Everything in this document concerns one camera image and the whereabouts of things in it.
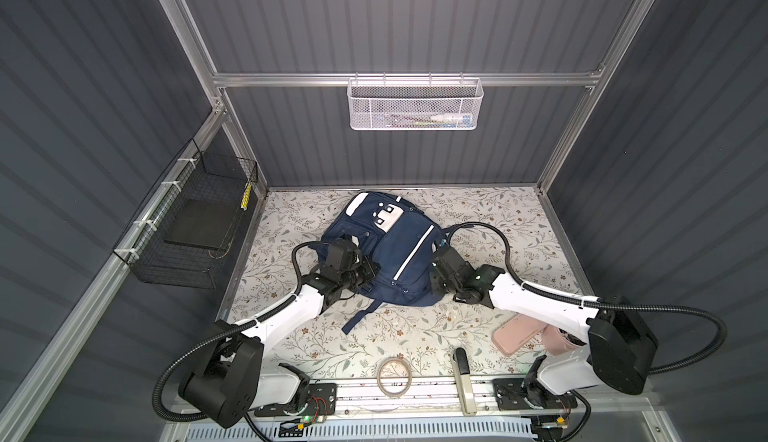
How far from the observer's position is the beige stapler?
Answer: 72 cm

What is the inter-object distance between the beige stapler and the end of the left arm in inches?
12.5

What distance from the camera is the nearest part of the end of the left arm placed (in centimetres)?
67
